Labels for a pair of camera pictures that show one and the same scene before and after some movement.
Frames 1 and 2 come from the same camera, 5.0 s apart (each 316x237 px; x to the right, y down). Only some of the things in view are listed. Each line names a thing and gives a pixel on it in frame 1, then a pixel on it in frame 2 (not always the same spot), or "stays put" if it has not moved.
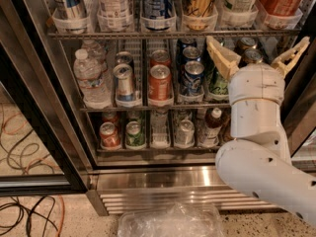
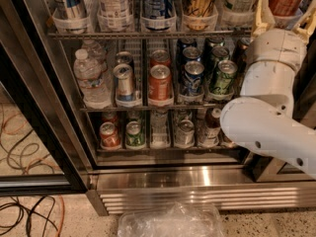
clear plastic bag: (182, 219) stays put
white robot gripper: (256, 82) -> (277, 47)
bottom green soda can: (134, 135) stays put
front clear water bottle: (95, 87) stays put
